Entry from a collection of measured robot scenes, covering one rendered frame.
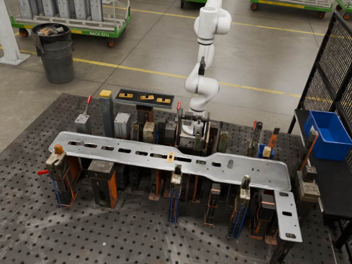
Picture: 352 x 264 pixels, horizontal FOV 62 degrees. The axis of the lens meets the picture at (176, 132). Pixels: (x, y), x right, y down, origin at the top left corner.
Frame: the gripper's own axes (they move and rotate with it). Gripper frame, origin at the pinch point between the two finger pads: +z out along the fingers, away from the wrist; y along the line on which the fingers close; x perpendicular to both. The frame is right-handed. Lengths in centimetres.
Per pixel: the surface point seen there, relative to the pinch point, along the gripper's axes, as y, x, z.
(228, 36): -441, 29, 145
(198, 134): 11.8, 2.7, 35.7
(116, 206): 43, -40, 74
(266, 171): 25, 43, 45
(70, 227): 61, -60, 75
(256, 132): 9.7, 35.2, 29.8
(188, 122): 9.5, -3.6, 29.6
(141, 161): 32, -26, 45
